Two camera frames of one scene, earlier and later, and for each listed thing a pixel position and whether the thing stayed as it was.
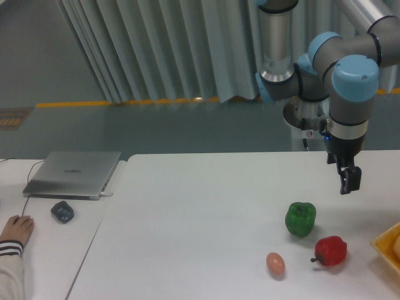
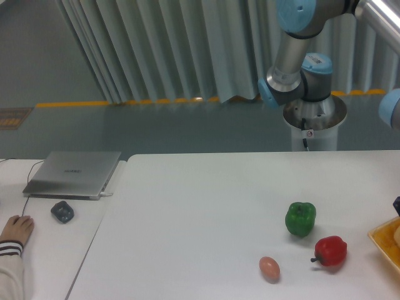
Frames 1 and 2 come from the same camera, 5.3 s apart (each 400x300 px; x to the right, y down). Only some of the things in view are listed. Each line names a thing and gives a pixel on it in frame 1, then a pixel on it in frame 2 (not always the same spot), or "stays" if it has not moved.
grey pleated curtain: x=156 y=50 stays
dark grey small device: x=63 y=211 stays
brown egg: x=275 y=263 → x=269 y=269
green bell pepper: x=300 y=218 stays
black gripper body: x=345 y=149 → x=396 y=204
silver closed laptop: x=73 y=175 stays
